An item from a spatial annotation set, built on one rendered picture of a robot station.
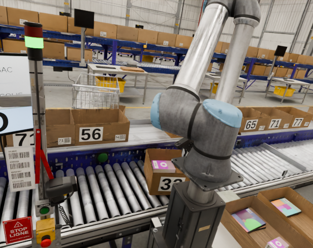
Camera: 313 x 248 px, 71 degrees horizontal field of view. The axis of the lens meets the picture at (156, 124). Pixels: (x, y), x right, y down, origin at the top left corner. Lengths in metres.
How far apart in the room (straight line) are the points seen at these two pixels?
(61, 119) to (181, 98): 1.20
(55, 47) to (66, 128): 4.27
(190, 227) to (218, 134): 0.41
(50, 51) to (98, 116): 3.99
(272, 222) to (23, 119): 1.39
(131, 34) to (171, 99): 5.48
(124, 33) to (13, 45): 2.54
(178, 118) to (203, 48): 0.33
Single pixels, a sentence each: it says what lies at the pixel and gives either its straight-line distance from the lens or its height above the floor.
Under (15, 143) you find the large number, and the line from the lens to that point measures 1.61.
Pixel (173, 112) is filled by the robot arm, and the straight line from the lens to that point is 0.82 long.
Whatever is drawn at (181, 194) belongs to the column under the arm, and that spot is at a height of 1.08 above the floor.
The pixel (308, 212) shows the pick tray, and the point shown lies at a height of 0.79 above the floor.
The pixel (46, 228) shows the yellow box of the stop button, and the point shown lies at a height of 0.88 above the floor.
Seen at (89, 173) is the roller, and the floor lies 0.75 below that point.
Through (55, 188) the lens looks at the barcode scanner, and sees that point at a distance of 0.97.
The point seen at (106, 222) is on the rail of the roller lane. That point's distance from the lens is 1.29.
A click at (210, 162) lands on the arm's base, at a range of 0.84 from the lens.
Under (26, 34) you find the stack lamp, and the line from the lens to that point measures 0.82.
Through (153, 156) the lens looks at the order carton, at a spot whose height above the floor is 0.85.
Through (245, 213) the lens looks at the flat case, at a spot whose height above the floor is 0.78.
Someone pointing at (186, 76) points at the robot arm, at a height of 1.54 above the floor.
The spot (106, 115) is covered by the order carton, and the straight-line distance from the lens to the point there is 1.89.
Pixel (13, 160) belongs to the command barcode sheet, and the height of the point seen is 1.19.
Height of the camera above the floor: 1.69
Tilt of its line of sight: 22 degrees down
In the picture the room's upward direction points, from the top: 9 degrees clockwise
